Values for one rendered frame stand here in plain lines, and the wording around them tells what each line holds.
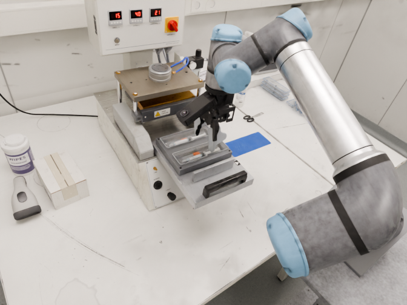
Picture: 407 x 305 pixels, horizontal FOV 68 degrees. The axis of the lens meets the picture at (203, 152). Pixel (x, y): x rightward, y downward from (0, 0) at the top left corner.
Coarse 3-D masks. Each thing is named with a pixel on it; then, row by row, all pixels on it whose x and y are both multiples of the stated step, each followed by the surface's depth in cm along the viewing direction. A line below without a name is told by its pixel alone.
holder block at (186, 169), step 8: (160, 144) 98; (192, 144) 100; (168, 152) 96; (224, 152) 99; (168, 160) 96; (200, 160) 95; (208, 160) 96; (216, 160) 98; (176, 168) 92; (184, 168) 92; (192, 168) 94
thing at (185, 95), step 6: (162, 96) 108; (168, 96) 108; (174, 96) 109; (180, 96) 109; (186, 96) 110; (192, 96) 110; (132, 102) 109; (138, 102) 104; (144, 102) 104; (150, 102) 104; (156, 102) 105; (162, 102) 105; (168, 102) 106; (138, 108) 106; (144, 108) 102
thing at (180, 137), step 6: (204, 126) 107; (180, 132) 103; (186, 132) 103; (192, 132) 104; (204, 132) 104; (162, 138) 99; (168, 138) 100; (174, 138) 100; (180, 138) 100; (186, 138) 101; (192, 138) 101; (168, 144) 97; (174, 144) 98
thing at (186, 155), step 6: (204, 144) 100; (222, 144) 101; (186, 150) 96; (192, 150) 97; (198, 150) 97; (204, 150) 97; (216, 150) 98; (174, 156) 94; (180, 156) 94; (186, 156) 94; (192, 156) 95; (198, 156) 95; (180, 162) 92; (186, 162) 92
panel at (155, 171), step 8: (152, 160) 103; (152, 168) 104; (160, 168) 105; (152, 176) 104; (160, 176) 106; (168, 176) 108; (152, 184) 105; (168, 184) 109; (152, 192) 106; (160, 192) 108; (176, 192) 111; (160, 200) 109; (168, 200) 110
